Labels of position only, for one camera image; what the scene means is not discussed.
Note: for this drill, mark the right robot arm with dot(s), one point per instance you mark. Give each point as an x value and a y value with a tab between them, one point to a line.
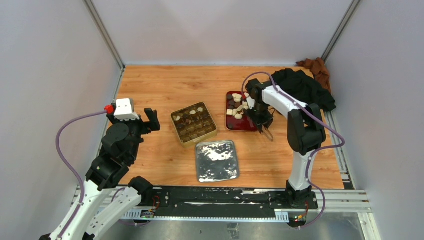
305	132

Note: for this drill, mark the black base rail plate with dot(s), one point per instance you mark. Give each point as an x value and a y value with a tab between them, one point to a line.
225	203

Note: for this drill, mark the brown cloth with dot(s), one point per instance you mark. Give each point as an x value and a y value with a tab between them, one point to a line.
318	69

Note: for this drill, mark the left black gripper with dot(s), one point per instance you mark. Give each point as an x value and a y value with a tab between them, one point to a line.
151	115

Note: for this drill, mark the black cloth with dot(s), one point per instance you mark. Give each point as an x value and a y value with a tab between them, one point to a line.
304	88

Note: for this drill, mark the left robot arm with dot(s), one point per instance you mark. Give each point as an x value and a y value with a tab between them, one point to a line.
119	150

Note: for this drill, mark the metal tongs black tips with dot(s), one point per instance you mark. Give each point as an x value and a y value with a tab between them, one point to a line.
268	134

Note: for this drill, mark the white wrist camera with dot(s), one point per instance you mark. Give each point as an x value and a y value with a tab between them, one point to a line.
122	110
254	90

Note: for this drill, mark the gold chocolate tin box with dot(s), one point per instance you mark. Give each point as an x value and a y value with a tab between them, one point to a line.
196	128

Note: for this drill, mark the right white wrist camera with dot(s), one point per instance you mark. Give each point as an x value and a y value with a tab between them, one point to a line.
254	90

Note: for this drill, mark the red chocolate tray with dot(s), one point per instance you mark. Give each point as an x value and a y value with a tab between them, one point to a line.
236	118

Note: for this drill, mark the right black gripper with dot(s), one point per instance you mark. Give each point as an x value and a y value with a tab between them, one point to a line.
267	121

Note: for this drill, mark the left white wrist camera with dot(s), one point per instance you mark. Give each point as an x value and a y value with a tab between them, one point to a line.
122	110

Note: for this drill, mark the silver tin lid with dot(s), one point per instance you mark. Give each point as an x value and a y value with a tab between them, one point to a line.
216	161

